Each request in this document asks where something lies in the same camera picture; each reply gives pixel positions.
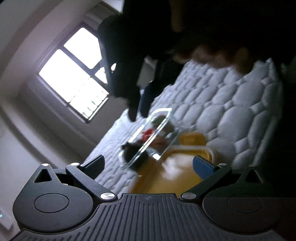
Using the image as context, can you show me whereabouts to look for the red figurine toy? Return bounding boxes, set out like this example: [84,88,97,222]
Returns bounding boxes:
[141,128,154,143]

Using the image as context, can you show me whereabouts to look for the green toy packet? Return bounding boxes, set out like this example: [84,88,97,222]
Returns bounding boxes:
[152,115,175,137]

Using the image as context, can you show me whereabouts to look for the yellow container lid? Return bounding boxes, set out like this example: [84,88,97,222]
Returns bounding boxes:
[129,132,219,196]

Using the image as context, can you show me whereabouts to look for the clear glass food container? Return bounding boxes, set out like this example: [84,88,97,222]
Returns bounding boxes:
[118,108,182,169]

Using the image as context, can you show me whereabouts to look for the black plush toy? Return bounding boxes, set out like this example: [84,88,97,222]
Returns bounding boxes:
[121,141,149,171]

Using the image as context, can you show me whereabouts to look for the person hand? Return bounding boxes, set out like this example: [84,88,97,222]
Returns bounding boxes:
[173,45,256,74]

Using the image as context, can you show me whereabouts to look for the barred window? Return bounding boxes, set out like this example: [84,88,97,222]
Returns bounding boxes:
[38,23,110,123]

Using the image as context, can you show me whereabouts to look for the grey quilted bedspread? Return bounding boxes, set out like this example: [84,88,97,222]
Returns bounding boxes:
[89,59,281,195]

